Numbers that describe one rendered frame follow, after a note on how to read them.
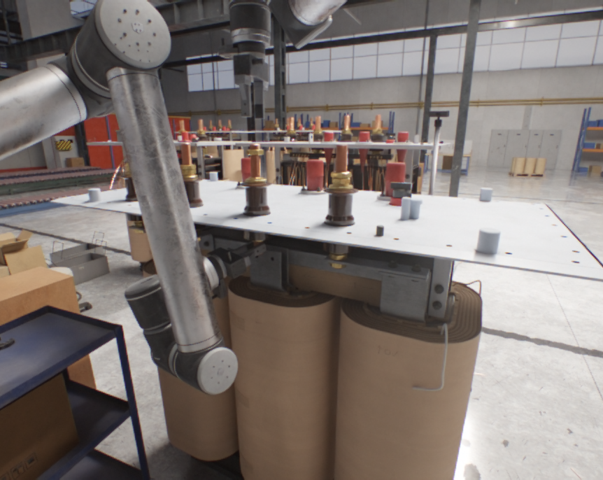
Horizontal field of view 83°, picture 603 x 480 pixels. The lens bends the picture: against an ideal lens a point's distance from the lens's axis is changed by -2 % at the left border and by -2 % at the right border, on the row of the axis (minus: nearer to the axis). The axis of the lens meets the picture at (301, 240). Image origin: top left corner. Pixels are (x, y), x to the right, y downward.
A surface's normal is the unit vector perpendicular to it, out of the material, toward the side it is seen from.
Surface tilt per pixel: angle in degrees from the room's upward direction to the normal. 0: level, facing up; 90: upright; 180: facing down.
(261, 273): 90
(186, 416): 90
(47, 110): 97
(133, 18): 77
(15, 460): 90
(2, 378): 0
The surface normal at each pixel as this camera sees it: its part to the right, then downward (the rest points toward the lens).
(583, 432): 0.00, -0.96
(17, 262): 0.88, -0.02
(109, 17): 0.62, -0.03
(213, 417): 0.26, 0.28
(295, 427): -0.03, 0.29
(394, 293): -0.45, 0.26
